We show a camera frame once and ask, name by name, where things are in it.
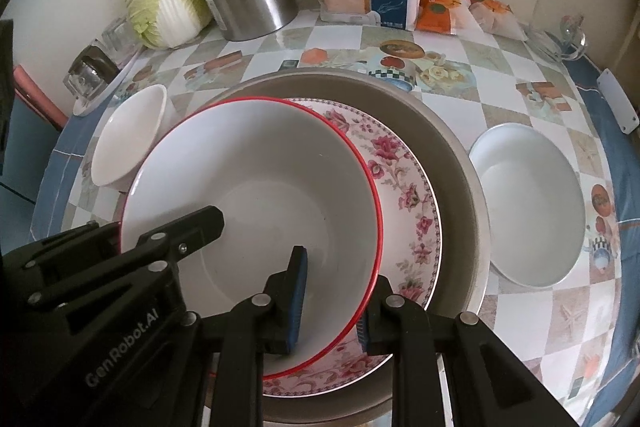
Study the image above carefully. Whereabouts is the glass teapot brown handle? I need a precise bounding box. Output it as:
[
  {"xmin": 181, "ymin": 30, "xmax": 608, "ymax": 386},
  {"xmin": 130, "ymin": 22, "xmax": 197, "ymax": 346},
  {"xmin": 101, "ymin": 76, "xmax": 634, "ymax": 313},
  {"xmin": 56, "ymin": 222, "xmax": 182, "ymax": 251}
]
[{"xmin": 63, "ymin": 43, "xmax": 120, "ymax": 102}]

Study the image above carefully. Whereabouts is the upturned drinking glass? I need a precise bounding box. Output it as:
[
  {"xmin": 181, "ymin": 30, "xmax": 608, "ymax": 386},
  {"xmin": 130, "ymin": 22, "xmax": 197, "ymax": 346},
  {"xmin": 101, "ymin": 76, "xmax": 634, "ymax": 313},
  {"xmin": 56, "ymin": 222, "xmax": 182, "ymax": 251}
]
[{"xmin": 101, "ymin": 16, "xmax": 141, "ymax": 61}]

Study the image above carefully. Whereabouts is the pink floral plate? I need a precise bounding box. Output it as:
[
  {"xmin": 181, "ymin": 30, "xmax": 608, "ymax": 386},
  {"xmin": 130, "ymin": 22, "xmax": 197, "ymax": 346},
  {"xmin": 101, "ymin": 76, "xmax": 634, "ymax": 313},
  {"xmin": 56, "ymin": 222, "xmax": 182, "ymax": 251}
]
[{"xmin": 264, "ymin": 98, "xmax": 442, "ymax": 399}]

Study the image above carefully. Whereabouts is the white deep bowl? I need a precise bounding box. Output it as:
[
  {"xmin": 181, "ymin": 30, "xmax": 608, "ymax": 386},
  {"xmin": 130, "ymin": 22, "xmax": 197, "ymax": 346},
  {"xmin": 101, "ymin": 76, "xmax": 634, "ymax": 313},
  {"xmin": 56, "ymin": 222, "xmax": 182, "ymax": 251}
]
[{"xmin": 91, "ymin": 84, "xmax": 177, "ymax": 192}]

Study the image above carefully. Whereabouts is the checkered patterned tablecloth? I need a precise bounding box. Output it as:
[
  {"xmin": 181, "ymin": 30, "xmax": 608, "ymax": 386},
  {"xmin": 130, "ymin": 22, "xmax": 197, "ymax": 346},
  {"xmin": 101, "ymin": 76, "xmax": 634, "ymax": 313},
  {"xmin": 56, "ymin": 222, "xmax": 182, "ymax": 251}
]
[{"xmin": 29, "ymin": 0, "xmax": 640, "ymax": 427}]

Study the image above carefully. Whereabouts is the red rimmed strawberry bowl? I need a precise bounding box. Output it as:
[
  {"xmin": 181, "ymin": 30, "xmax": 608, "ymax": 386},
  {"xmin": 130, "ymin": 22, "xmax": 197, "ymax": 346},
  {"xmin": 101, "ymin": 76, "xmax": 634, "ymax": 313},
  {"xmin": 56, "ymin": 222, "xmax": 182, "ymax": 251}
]
[{"xmin": 120, "ymin": 96, "xmax": 384, "ymax": 378}]

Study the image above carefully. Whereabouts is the large steel plate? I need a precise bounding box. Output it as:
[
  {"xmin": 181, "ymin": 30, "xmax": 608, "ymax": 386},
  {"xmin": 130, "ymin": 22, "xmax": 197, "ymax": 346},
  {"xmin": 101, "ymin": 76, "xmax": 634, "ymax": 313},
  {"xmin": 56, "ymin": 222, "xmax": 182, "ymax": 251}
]
[{"xmin": 216, "ymin": 68, "xmax": 490, "ymax": 426}]

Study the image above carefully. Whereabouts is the white power adapter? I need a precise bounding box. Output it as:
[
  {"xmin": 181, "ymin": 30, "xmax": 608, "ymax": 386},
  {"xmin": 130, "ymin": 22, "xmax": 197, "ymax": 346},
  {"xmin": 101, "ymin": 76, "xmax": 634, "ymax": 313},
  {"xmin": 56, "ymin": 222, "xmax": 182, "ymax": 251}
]
[{"xmin": 597, "ymin": 68, "xmax": 639, "ymax": 134}]

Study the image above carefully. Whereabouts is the pale blue shallow plate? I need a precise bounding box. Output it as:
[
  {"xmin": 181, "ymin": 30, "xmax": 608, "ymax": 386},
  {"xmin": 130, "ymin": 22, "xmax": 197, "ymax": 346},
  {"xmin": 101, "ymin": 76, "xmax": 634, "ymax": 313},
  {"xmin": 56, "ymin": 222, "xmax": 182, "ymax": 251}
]
[{"xmin": 470, "ymin": 124, "xmax": 586, "ymax": 288}]

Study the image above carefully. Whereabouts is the orange snack packet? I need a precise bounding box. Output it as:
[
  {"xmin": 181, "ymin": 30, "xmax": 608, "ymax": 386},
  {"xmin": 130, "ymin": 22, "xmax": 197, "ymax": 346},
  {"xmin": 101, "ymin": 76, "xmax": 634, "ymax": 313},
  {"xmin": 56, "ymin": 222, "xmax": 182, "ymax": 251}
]
[
  {"xmin": 416, "ymin": 0, "xmax": 469, "ymax": 35},
  {"xmin": 468, "ymin": 0, "xmax": 527, "ymax": 41}
]

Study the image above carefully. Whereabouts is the clear glass mug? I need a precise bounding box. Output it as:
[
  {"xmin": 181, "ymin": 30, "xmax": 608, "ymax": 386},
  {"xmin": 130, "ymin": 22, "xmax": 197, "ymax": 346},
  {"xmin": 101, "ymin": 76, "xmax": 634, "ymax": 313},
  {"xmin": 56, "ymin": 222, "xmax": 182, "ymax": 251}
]
[{"xmin": 525, "ymin": 0, "xmax": 588, "ymax": 63}]

